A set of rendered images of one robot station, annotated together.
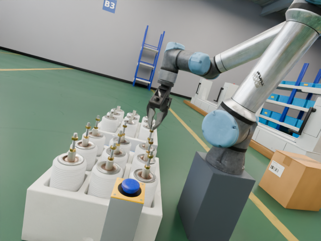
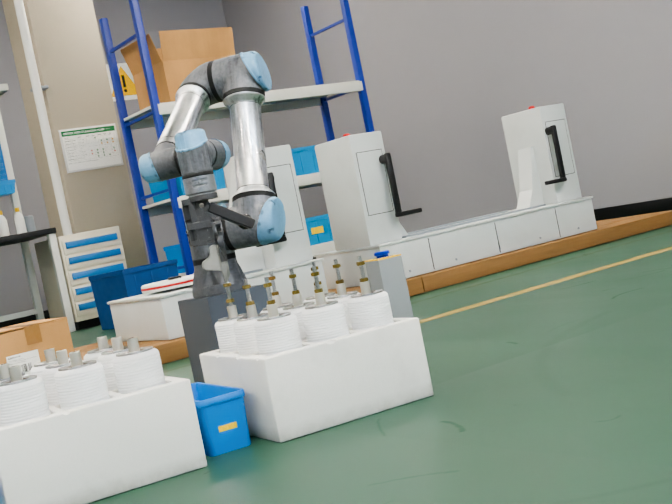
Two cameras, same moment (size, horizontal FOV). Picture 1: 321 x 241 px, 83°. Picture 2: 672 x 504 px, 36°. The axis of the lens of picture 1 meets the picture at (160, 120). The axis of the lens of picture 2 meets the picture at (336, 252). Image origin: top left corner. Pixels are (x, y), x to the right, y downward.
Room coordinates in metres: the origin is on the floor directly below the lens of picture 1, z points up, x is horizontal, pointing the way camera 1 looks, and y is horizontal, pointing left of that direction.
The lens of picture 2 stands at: (1.41, 2.39, 0.44)
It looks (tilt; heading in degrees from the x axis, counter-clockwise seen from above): 2 degrees down; 249
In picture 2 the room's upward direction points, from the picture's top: 12 degrees counter-clockwise
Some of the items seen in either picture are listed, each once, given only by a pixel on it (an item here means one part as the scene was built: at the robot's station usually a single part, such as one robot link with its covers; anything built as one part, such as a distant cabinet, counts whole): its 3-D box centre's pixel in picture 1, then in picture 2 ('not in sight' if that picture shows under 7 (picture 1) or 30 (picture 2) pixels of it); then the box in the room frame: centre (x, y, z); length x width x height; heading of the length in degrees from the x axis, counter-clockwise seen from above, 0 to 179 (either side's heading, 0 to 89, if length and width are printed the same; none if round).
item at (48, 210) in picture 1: (107, 188); (312, 374); (0.64, 0.13, 0.09); 0.39 x 0.39 x 0.18; 6
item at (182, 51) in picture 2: not in sight; (182, 72); (-0.61, -5.05, 1.70); 0.71 x 0.54 x 0.51; 16
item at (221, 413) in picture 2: not in sight; (203, 417); (0.91, 0.14, 0.06); 0.30 x 0.11 x 0.12; 96
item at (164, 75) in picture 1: (166, 76); (200, 186); (0.78, 0.02, 0.57); 0.08 x 0.08 x 0.05
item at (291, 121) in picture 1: (296, 122); not in sight; (5.17, -3.69, 0.36); 0.50 x 0.38 x 0.21; 103
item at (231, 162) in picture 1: (228, 153); (217, 274); (0.70, -0.30, 0.35); 0.15 x 0.15 x 0.10
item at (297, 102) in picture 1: (305, 104); not in sight; (5.18, -3.68, 0.89); 0.50 x 0.38 x 0.21; 105
